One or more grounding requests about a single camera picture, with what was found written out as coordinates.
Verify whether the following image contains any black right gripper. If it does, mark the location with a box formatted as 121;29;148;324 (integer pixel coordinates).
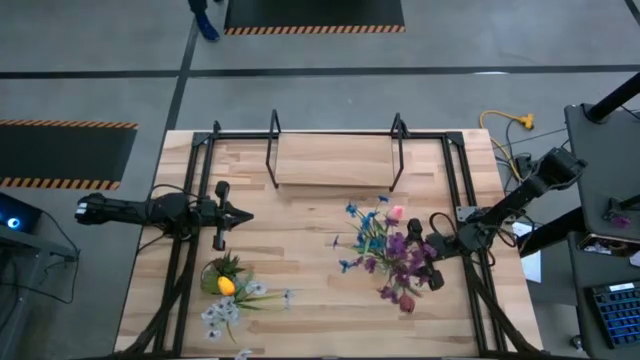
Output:
408;218;461;292

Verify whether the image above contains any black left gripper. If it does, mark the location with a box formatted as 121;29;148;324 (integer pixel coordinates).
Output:
199;182;255;251

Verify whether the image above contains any purple artificial flower bunch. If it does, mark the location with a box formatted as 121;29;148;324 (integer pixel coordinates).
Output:
363;230;440;305

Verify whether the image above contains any dark red artificial tulip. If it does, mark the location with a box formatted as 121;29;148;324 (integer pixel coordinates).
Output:
397;292;418;315

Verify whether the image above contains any yellow-red artificial tulip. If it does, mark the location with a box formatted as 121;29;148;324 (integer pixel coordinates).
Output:
216;275;238;297

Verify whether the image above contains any blue artificial flower bunch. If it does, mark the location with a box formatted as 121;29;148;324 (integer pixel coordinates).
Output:
332;194;397;275

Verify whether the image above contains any white artificial flower bunch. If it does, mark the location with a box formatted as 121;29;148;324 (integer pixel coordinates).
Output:
199;279;297;345

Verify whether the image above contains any potted artificial succulent plant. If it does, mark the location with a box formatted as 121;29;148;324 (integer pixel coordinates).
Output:
199;251;247;296

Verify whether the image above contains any white paper sheet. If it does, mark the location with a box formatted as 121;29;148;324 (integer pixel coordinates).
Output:
510;221;544;285

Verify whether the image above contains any black stand pole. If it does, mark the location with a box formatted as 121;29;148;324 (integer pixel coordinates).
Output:
585;71;640;124
517;205;587;259

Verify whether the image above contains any black power strip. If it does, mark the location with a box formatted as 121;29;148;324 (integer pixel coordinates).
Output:
514;154;535;182

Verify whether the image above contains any dark tablet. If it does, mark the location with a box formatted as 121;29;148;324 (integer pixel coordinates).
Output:
577;232;640;260

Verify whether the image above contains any dark grey side cart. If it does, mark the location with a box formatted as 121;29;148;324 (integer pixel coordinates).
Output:
564;102;640;360

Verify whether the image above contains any black keyboard with blue keys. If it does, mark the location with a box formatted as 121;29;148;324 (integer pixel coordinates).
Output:
588;281;640;350

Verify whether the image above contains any black hazard-striped floor mat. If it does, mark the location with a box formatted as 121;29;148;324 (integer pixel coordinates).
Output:
223;0;407;36
0;118;139;192

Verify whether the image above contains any person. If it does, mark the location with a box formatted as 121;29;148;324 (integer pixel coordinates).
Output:
187;0;222;43

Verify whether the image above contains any black box with blue light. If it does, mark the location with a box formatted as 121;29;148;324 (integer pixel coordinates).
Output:
0;192;44;235

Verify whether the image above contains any silver mounting bracket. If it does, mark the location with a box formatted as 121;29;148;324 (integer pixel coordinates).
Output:
454;204;482;225

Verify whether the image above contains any black aluminium table frame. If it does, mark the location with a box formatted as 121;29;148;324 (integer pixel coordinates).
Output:
113;119;544;360

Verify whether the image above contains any wooden shelf with black frame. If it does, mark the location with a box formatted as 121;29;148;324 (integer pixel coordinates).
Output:
264;108;412;194

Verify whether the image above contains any yellow extension cable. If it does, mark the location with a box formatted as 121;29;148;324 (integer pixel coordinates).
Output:
478;109;535;184

